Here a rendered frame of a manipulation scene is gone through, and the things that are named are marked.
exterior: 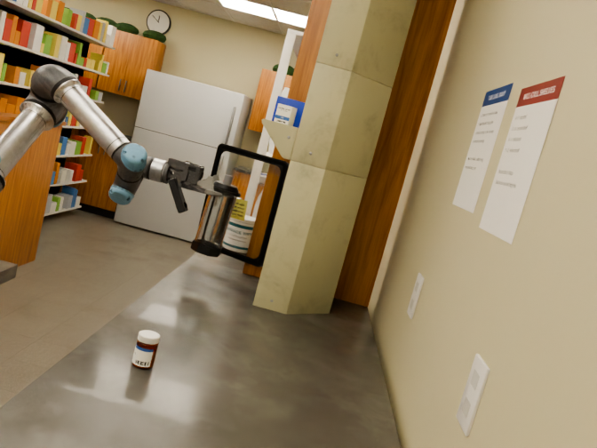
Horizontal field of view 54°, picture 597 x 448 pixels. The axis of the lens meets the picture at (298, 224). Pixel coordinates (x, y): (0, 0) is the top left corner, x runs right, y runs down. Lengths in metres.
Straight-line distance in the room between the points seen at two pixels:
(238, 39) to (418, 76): 5.48
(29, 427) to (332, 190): 1.14
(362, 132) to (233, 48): 5.74
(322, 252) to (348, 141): 0.36
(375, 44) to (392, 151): 0.47
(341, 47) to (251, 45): 5.72
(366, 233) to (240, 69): 5.48
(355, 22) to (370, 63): 0.13
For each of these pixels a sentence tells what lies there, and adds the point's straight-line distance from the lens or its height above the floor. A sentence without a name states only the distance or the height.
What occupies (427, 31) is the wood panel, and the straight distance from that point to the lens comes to 2.23.
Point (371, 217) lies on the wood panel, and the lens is 2.19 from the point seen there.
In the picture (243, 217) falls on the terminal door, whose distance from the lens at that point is 2.19.
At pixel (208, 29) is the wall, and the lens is 7.64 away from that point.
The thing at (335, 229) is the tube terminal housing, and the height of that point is 1.23.
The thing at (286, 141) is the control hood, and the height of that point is 1.46.
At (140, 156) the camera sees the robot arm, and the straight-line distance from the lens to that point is 1.82.
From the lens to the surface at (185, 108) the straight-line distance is 6.89.
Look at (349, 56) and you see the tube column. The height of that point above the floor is 1.75.
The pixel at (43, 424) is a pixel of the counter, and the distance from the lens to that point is 1.07.
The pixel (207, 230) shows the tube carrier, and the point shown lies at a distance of 1.95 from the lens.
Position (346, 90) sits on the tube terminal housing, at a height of 1.65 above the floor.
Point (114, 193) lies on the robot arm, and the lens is 1.93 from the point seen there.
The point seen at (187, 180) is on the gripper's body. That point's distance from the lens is 1.97.
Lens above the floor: 1.48
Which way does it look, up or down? 8 degrees down
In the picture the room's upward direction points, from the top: 15 degrees clockwise
